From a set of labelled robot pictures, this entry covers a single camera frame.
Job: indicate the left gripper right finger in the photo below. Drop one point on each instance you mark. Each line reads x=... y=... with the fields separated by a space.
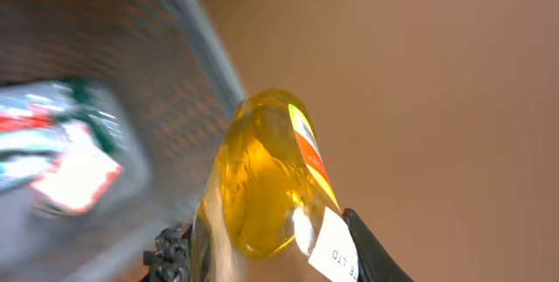
x=375 y=263

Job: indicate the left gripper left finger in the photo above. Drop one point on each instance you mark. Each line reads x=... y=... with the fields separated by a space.
x=170 y=261

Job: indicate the yellow liquid bottle silver cap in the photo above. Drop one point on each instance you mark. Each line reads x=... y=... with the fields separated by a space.
x=268 y=212

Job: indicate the green 3M gloves package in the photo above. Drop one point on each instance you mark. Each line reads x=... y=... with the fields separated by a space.
x=57 y=138

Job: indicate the grey plastic mesh basket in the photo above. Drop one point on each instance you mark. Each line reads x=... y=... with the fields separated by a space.
x=159 y=67

